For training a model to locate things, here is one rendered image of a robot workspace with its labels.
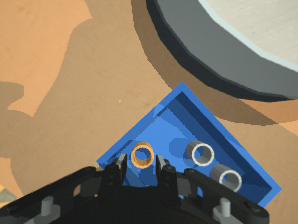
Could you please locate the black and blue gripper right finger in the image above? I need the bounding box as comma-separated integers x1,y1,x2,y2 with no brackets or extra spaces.
153,155,269,224

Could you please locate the blue crate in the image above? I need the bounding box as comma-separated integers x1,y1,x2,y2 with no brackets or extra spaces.
97,81,282,208

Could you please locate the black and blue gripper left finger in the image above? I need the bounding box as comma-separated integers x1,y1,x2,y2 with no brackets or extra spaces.
0,154,127,224

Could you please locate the bronze bushing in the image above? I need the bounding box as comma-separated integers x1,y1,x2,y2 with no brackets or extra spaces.
131,142,154,168

